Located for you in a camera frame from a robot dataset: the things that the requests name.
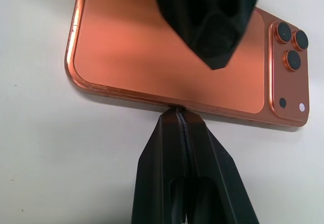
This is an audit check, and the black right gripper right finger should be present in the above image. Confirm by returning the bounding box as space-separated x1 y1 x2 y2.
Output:
176 108 261 224

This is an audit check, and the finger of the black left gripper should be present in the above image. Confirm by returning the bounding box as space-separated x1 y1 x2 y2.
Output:
149 0 265 71

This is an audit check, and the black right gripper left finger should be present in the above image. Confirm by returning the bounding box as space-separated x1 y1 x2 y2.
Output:
131 108 187 224

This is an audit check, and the orange smartphone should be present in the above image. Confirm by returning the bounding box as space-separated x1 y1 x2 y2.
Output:
64 0 311 129

